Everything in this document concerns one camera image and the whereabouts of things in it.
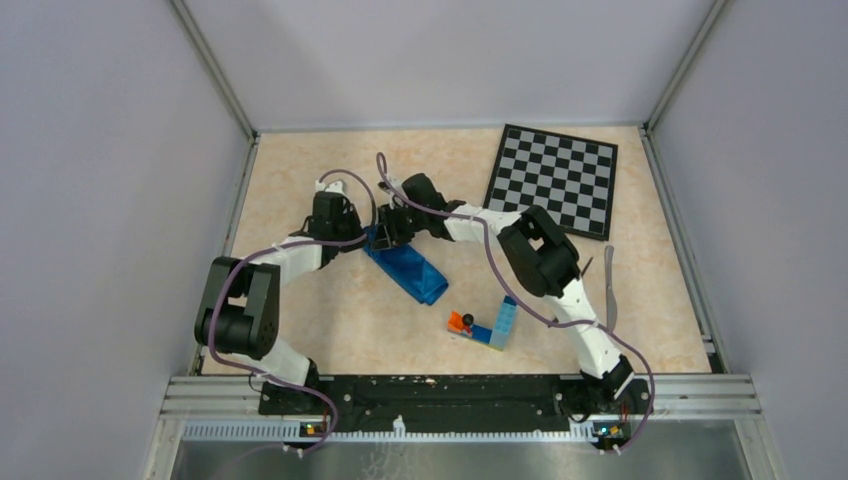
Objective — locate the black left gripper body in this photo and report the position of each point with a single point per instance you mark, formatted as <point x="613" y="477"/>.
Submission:
<point x="350" y="226"/>

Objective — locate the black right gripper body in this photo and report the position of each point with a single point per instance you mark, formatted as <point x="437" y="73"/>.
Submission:
<point x="406" y="221"/>

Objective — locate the blue cloth napkin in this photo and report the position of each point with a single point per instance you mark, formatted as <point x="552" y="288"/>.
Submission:
<point x="409" y="269"/>

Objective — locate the colourful toy brick assembly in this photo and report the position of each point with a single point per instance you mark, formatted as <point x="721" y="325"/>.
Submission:
<point x="494" y="335"/>

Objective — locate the silver metal knife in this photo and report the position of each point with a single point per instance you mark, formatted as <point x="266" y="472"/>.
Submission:
<point x="610" y="297"/>

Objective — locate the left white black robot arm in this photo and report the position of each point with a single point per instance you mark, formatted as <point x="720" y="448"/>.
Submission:
<point x="239" y="311"/>

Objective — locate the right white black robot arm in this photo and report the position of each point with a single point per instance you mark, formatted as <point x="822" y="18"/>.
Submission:
<point x="543" y="261"/>

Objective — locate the black white checkerboard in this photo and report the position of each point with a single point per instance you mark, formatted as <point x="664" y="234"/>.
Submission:
<point x="572" y="178"/>

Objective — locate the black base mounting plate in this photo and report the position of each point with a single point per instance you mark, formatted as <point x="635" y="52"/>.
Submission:
<point x="456" y="403"/>

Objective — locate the aluminium frame rail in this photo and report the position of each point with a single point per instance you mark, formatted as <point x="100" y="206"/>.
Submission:
<point x="705" y="426"/>

